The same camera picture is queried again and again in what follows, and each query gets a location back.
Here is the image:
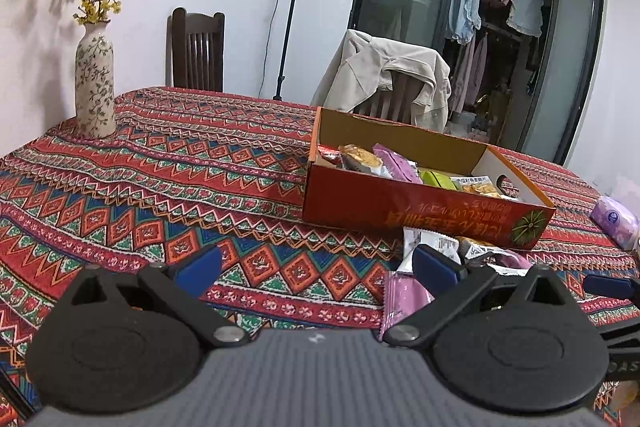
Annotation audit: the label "dark wooden chair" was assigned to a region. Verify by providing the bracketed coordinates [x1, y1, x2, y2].
[169, 6, 226, 92]

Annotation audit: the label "yellow cracker packet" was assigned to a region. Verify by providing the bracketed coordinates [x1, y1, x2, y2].
[458, 237, 533, 277]

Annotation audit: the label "red cardboard box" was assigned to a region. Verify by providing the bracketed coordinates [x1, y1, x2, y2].
[303, 107, 555, 249]

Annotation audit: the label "red snack packets in box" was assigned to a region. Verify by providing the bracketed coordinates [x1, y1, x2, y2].
[317, 144, 344, 169]

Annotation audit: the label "floral ceramic vase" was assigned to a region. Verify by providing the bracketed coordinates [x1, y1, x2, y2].
[75, 22, 116, 140]

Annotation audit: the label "green snack packet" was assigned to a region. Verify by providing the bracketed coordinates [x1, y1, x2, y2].
[419, 168, 457, 191]

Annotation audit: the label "purple tissue pack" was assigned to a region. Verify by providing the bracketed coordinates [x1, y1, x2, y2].
[590, 195, 639, 251]

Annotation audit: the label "pink packet in box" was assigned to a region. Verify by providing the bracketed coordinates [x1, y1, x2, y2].
[373, 144, 423, 184]

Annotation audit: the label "gold cracker packet in box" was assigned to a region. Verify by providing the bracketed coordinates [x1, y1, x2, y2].
[450, 176, 514, 200]

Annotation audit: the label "beige jacket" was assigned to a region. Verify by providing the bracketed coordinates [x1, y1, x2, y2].
[311, 29, 451, 132]

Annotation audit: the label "hanging clothes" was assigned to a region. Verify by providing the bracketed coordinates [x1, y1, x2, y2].
[445, 0, 544, 114]

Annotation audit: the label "wooden chair under jacket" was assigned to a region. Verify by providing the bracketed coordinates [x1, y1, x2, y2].
[352, 72, 423, 124]

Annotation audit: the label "pink snack packet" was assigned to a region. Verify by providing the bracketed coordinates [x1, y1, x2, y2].
[378, 272, 434, 340]

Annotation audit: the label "white crumpled snack packet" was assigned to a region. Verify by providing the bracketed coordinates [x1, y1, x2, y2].
[396, 228, 461, 275]

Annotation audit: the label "red patterned tablecloth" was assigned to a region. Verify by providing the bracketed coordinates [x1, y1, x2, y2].
[1, 88, 639, 426]

